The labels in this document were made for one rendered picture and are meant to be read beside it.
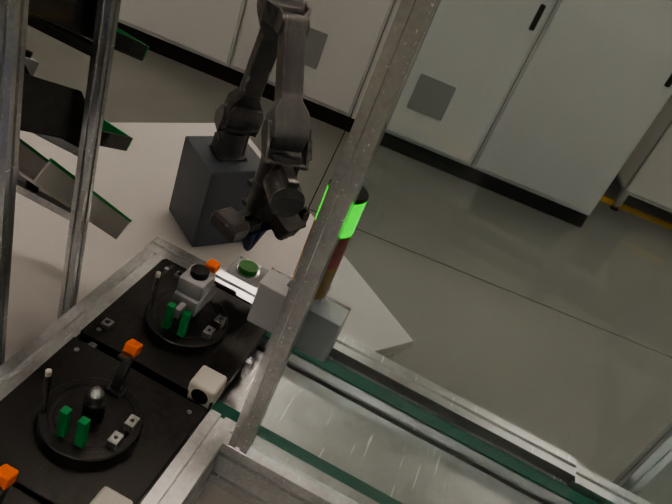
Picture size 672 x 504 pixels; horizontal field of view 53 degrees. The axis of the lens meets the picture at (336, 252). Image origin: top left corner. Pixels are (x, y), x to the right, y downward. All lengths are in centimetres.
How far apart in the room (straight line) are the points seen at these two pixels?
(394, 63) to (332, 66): 345
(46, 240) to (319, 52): 287
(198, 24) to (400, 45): 366
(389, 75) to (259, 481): 65
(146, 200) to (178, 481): 80
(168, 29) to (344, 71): 109
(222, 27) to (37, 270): 303
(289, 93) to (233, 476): 61
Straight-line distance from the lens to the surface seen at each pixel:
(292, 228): 116
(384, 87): 69
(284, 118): 111
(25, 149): 122
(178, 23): 436
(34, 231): 149
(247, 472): 108
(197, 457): 103
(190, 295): 111
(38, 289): 137
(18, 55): 85
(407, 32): 67
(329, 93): 419
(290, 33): 117
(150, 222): 157
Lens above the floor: 180
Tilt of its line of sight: 34 degrees down
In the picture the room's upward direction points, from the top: 23 degrees clockwise
